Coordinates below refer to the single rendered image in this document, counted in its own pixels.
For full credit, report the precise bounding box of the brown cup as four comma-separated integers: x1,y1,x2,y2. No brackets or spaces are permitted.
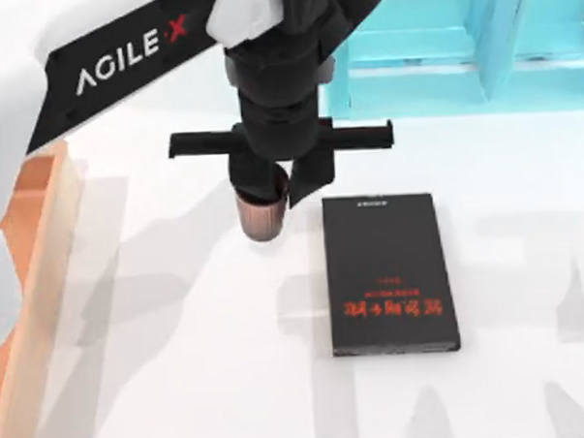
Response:
235,163,294,244

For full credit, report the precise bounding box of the black book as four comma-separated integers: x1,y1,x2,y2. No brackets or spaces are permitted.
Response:
320,190,463,360

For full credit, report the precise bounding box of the light blue rack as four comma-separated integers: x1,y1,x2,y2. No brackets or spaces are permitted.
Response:
311,0,584,121

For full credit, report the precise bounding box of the salmon-coloured shallow box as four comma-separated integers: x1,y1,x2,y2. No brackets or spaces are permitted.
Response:
0,138,97,438

